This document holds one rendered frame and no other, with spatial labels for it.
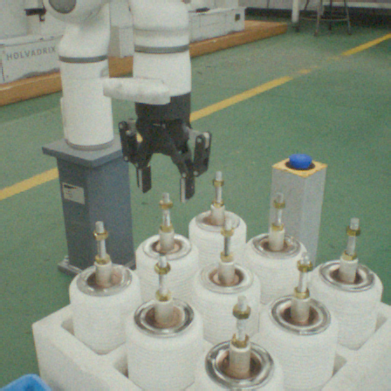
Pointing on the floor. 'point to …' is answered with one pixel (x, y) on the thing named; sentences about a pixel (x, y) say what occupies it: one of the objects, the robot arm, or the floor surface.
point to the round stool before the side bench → (325, 16)
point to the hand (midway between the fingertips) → (165, 188)
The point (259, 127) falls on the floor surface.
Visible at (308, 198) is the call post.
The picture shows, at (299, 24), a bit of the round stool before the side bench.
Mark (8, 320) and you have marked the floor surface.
